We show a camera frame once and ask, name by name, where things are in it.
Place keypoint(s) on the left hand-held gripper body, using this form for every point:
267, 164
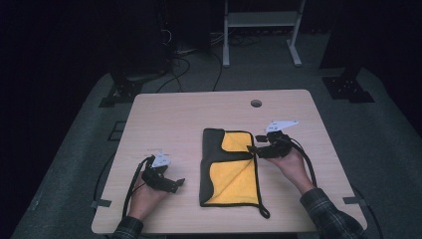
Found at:
157, 179

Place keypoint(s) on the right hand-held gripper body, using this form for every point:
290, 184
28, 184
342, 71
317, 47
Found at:
278, 147

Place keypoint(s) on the yellow and black cloth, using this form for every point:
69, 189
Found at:
232, 179

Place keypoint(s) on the person's right hand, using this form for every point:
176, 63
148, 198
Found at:
293, 167

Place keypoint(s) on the person's left hand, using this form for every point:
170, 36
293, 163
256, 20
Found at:
144, 200

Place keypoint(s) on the grey table grommet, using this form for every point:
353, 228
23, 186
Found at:
256, 103

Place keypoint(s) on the grey tape strip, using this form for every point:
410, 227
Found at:
354, 200
101, 203

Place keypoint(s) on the black stand base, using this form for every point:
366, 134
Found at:
346, 88
124, 91

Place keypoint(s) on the black floor outlet frame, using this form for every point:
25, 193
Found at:
116, 131

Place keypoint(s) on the white metal stand frame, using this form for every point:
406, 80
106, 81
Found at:
262, 19

